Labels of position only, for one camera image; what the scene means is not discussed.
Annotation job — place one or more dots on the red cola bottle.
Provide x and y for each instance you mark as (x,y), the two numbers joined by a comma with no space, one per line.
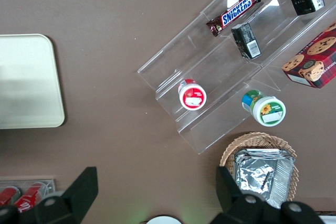
(8,195)
(29,199)

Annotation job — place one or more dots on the cream plastic serving tray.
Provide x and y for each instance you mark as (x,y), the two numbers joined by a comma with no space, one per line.
(29,82)

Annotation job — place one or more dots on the Snickers chocolate bar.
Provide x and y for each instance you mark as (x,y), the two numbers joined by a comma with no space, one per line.
(235,11)

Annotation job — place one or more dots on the green lid snack cup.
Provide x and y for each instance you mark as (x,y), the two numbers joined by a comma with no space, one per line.
(267,110)

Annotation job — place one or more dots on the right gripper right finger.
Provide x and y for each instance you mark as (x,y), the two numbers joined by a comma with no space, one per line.
(231,195)

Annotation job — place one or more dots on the silver foil tray stack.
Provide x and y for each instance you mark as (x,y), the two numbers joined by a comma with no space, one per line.
(262,176)

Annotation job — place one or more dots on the clear acrylic step display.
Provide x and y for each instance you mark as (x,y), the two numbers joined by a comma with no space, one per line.
(210,64)

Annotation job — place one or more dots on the white rectangular snack tray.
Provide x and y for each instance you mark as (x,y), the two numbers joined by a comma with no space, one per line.
(328,220)

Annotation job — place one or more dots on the red lid snack cup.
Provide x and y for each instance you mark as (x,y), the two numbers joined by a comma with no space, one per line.
(193,96)

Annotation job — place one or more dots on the clear acrylic bottle rack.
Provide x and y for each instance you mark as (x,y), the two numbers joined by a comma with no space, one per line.
(39,182)

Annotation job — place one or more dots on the red plaid cookie box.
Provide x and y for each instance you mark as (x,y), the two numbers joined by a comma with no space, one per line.
(312,61)

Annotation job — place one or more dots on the light tan wicker basket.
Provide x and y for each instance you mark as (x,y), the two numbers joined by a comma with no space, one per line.
(262,140)

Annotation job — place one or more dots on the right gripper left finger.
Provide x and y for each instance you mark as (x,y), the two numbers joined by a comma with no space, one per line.
(78,192)

